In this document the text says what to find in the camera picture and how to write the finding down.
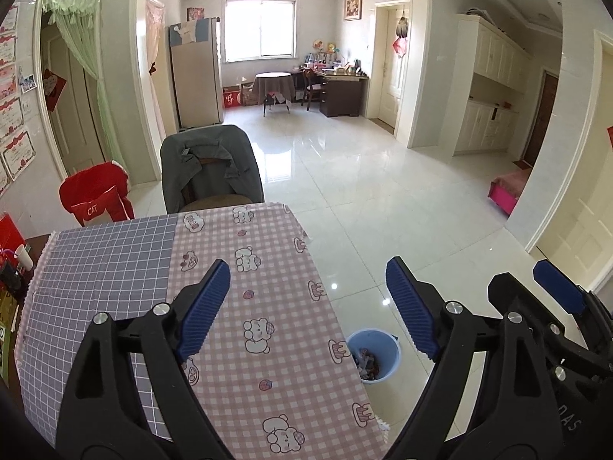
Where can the cream panel door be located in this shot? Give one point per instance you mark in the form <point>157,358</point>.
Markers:
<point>574,235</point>

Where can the pink checked tablecloth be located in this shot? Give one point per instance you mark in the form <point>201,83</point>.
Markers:
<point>287,306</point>

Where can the green lace curtain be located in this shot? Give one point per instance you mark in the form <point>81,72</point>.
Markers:
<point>81,19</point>

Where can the hanging door decoration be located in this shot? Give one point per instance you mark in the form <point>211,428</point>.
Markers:
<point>401,33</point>

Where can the chair with red cover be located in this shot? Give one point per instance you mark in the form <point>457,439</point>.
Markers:
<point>79,179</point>

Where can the white paper cup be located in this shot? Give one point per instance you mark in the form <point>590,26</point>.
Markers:
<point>24,258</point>

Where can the white wall cabinets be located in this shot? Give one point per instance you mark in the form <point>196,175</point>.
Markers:
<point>488,96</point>

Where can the colourful flat boxes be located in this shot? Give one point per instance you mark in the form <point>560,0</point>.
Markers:
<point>5,330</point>

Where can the small black case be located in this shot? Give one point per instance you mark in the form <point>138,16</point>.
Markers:
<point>10,278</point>

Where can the pink low seat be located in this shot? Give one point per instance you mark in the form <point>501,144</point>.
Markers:
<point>510,182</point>

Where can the round table with brown cloth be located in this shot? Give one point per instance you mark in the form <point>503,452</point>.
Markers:
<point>273,86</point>

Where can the blue plastic waste bin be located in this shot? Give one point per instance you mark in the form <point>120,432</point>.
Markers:
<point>383,364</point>

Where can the dark wooden chair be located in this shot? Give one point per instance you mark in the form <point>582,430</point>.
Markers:
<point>312,86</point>

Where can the group of wall certificates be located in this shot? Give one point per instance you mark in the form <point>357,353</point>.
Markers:
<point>12,120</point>

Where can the assorted desk ornaments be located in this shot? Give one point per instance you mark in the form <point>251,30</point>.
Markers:
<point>330,57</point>

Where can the white door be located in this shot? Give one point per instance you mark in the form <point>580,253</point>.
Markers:
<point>395,91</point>

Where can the small wall photos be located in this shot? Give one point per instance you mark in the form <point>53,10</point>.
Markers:
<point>28,84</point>

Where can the red cardboard box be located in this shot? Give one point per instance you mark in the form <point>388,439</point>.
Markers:
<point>232,98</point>

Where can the framed wall picture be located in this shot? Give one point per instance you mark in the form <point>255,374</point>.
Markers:
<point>353,7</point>

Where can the pink curtain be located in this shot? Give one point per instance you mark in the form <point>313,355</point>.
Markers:
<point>154,28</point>

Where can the chair with grey jacket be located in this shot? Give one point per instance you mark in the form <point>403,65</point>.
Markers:
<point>225,141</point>

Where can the brown door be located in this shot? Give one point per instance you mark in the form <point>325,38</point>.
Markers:
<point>539,120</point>

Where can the red doormat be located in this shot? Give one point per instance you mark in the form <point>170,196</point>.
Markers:
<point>522,163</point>

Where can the dark wooden desk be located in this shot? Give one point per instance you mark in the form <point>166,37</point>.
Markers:
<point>345,96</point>

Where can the beige refrigerator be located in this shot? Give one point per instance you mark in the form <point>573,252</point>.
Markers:
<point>198,86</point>

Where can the window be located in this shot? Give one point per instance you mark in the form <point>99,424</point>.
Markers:
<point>261,31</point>

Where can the pink box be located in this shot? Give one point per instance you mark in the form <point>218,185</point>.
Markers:
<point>195,14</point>

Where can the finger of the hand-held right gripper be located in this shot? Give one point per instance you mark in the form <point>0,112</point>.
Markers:
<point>522,292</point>
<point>558,285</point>

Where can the red diamond door decoration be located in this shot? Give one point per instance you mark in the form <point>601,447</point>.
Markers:
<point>54,88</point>

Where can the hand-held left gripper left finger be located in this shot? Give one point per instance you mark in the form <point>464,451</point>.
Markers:
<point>203,309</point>

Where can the brown dining chair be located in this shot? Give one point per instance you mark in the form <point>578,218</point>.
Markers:
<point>215,203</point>

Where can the grey grid tablecloth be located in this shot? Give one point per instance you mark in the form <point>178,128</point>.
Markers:
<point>96,273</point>

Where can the brown cardboard box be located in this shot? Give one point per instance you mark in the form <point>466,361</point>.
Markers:
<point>248,95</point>

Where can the blue refrigerator cover cloth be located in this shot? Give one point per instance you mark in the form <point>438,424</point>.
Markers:
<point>189,33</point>

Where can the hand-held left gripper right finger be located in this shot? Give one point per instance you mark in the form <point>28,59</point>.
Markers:
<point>412,306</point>

